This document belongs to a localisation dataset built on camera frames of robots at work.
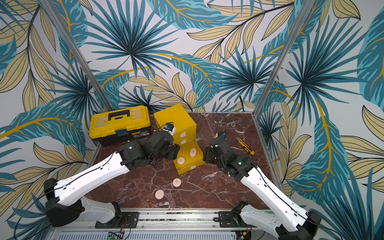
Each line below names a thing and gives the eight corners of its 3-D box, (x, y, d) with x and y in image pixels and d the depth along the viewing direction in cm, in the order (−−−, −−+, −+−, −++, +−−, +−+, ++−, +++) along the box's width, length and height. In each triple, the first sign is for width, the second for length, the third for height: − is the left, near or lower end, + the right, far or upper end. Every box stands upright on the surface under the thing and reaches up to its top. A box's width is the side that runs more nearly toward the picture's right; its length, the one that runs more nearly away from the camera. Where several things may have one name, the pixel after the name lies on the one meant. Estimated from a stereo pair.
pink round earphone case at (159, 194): (155, 199, 82) (154, 198, 80) (156, 190, 84) (155, 189, 83) (163, 199, 82) (163, 198, 80) (164, 190, 85) (164, 189, 83)
